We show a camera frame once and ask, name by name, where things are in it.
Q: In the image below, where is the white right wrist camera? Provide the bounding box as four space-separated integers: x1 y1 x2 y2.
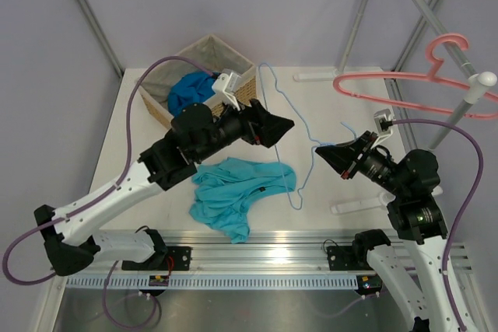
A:
372 109 394 148

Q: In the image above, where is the grey clothes rack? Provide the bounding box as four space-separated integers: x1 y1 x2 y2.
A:
293 0 498 215

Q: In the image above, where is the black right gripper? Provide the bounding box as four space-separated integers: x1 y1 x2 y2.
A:
316 130 408 197

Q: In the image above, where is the light blue t shirt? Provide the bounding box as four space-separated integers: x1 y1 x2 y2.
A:
189 158 296 244

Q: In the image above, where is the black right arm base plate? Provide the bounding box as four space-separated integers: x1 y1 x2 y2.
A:
325 245 372 271

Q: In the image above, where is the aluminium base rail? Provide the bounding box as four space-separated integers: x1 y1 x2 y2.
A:
56 229 474 275

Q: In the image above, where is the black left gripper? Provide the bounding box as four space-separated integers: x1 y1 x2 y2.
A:
194 93 293 163

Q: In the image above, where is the pink plastic hanger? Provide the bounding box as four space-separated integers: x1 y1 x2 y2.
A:
332 33 498 120

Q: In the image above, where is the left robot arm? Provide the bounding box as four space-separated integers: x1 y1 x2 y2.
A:
34 99 294 277

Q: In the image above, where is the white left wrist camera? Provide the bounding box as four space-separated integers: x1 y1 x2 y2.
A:
212 69 242 111

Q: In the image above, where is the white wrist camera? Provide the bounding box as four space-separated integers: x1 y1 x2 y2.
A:
372 109 394 148
212 69 242 111

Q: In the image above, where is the dark blue cloth in basket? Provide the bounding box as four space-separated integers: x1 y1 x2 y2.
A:
167 72 215 116

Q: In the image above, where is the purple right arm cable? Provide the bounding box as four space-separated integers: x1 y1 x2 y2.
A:
388 117 486 332

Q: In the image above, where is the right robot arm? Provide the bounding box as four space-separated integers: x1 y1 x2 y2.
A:
315 131 478 331

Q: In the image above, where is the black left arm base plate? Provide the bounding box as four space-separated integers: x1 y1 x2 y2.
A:
121 246 192 271

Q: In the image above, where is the light blue wire hanger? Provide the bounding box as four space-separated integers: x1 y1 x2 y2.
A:
257 61 357 211

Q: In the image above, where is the perforated cable duct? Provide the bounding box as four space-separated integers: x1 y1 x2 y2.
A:
65 274 358 290

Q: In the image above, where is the wicker basket with liner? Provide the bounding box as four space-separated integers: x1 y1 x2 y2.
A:
139 34 258 129

